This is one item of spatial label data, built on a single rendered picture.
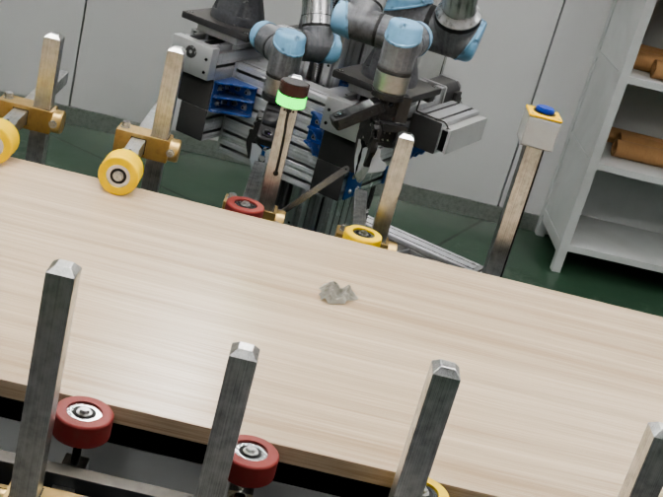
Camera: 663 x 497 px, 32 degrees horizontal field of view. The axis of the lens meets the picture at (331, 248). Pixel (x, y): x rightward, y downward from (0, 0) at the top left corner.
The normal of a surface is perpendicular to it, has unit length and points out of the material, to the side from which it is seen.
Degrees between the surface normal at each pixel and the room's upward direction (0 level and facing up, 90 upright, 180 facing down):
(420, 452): 90
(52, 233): 0
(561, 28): 90
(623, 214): 90
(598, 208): 90
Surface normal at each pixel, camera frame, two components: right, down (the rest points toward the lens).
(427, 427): -0.04, 0.38
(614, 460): 0.24, -0.89
